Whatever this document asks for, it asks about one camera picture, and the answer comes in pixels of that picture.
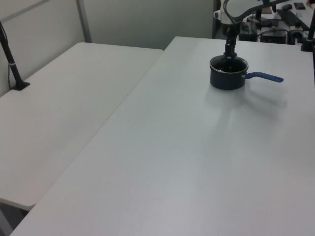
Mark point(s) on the glass lid with blue knob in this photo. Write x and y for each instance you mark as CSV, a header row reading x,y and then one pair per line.
x,y
229,66

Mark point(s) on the black computer mouse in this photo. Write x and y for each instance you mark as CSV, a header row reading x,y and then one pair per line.
x,y
287,6

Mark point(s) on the black keyboard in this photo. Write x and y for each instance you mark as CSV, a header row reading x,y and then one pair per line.
x,y
292,18

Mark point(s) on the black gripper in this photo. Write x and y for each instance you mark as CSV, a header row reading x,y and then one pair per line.
x,y
230,30

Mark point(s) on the black phone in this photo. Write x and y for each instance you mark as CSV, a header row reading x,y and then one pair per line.
x,y
299,5

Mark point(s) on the black camera pole with white tie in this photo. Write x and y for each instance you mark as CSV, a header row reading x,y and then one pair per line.
x,y
12,66

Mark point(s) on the black electronics box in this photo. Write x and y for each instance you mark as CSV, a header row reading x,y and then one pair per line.
x,y
273,36

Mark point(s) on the white side table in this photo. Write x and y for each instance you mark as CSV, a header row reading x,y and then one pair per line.
x,y
61,110

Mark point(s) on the grey partition post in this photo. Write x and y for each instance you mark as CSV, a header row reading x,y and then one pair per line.
x,y
84,22

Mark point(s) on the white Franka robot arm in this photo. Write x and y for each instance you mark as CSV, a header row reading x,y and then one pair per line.
x,y
236,11

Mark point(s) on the black pole with table clamp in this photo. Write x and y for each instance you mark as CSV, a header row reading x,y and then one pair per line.
x,y
308,37

